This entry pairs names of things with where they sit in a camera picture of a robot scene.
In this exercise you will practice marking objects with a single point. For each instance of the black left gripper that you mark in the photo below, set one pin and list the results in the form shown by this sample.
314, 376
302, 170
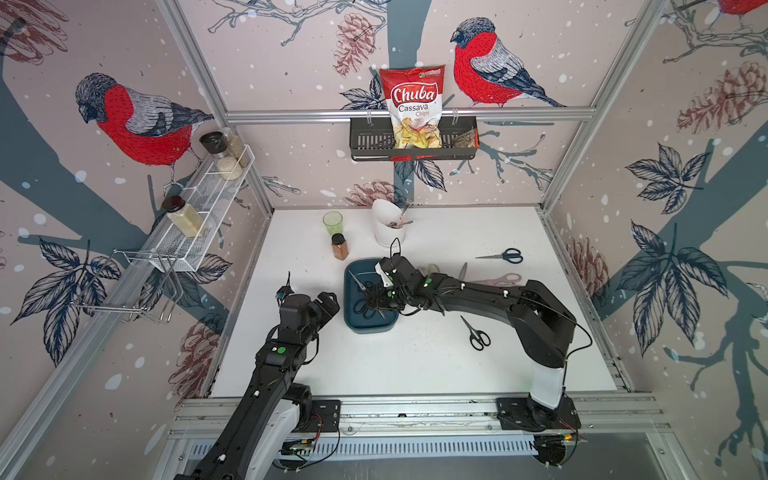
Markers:
324, 313

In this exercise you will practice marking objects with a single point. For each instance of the small black scissors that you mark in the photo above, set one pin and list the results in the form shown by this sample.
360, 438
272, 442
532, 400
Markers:
362, 305

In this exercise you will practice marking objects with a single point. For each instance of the teal storage box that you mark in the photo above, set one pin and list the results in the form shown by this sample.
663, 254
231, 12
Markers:
364, 269

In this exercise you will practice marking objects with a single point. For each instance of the cream handled scissors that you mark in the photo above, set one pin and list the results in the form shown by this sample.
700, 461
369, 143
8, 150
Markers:
429, 269

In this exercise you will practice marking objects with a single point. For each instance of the black scissors with steel blades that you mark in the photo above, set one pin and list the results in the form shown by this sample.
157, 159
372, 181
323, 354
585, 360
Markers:
463, 272

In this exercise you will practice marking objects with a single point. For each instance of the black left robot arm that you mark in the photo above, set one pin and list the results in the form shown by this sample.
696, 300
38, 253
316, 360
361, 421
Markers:
273, 405

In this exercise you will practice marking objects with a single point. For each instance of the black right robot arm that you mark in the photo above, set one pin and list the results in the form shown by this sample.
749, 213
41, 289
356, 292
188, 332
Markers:
544, 326

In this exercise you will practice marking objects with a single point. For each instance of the fork in holder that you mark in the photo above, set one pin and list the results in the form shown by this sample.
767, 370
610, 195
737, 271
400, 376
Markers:
401, 221

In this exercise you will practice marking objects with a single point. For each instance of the white utensil holder cup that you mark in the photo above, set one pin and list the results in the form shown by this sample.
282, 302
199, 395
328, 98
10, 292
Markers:
386, 218

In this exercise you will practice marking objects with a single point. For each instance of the orange spice jar black lid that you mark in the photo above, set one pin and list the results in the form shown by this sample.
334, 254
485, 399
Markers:
339, 246

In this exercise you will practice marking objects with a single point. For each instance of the green glass cup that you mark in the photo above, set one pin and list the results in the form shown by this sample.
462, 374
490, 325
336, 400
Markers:
333, 222

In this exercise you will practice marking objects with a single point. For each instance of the pale spice jar lying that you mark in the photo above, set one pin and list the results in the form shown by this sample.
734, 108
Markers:
188, 221

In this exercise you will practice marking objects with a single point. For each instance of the glass jar behind on shelf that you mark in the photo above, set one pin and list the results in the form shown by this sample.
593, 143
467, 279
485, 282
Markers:
235, 145

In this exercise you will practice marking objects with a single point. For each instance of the red Chuba chips bag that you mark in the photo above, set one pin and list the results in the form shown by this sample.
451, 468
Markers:
413, 99

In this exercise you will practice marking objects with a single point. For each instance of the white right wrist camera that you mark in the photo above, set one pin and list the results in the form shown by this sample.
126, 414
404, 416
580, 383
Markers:
386, 279

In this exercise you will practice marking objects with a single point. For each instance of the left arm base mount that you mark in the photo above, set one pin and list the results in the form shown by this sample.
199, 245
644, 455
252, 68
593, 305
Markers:
314, 415

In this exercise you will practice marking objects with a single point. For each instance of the pink handled scissors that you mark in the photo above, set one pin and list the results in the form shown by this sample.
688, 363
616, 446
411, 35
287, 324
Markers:
506, 280

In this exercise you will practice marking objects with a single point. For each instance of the blue handled scissors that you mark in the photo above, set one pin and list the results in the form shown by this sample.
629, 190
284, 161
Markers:
511, 255

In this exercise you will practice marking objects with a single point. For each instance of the black wall basket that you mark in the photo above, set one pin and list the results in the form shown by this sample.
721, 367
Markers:
377, 139

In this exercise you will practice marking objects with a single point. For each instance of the white wire wall shelf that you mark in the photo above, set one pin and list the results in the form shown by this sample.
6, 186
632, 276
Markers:
210, 194

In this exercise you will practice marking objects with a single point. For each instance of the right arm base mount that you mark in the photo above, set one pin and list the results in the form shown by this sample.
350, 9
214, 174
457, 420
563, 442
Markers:
522, 413

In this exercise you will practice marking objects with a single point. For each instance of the metal wire rack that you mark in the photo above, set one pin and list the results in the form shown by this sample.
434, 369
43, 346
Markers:
132, 284

